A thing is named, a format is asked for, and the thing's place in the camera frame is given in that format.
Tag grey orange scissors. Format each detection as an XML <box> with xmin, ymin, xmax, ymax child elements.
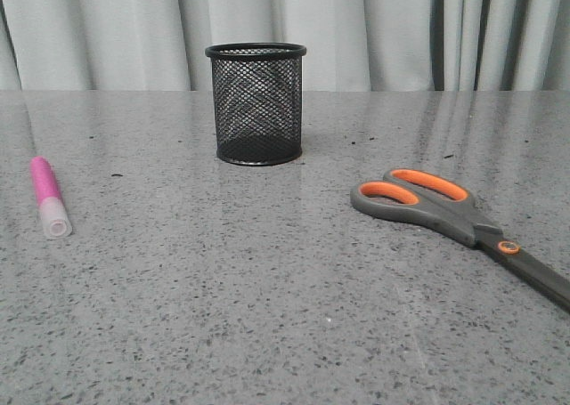
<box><xmin>350</xmin><ymin>168</ymin><xmax>569</xmax><ymax>311</ymax></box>

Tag pink marker pen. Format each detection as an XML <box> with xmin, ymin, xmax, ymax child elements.
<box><xmin>29</xmin><ymin>156</ymin><xmax>72</xmax><ymax>239</ymax></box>

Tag black mesh pen holder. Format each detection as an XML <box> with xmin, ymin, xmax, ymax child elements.
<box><xmin>205</xmin><ymin>43</ymin><xmax>306</xmax><ymax>166</ymax></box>

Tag grey white curtain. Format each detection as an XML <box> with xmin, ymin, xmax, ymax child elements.
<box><xmin>1</xmin><ymin>0</ymin><xmax>569</xmax><ymax>92</ymax></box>

